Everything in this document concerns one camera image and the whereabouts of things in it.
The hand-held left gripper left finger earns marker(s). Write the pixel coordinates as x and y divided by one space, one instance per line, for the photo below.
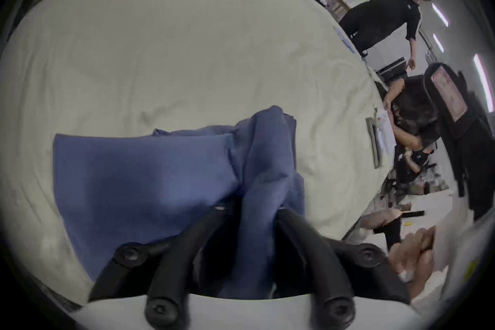
176 262

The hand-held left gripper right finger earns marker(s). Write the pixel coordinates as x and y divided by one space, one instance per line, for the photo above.
321 266

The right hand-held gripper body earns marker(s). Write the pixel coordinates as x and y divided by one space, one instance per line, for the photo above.
462 243

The blue shirt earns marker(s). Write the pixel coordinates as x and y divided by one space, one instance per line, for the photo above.
154 181

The person's right hand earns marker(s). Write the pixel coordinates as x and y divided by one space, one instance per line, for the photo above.
415 255

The black chair with pink label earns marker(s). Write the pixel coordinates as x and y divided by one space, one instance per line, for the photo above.
470 143

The grey phone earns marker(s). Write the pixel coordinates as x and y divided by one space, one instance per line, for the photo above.
374 143

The white paper card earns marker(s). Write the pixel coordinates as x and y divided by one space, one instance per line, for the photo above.
385 131

